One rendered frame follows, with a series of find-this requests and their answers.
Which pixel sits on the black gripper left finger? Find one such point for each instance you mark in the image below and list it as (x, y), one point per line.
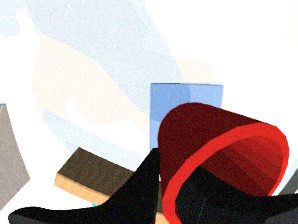
(134, 203)

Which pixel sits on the red cup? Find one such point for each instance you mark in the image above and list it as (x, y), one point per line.
(249, 154)

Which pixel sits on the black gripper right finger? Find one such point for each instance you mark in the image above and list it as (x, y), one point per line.
(205, 199)

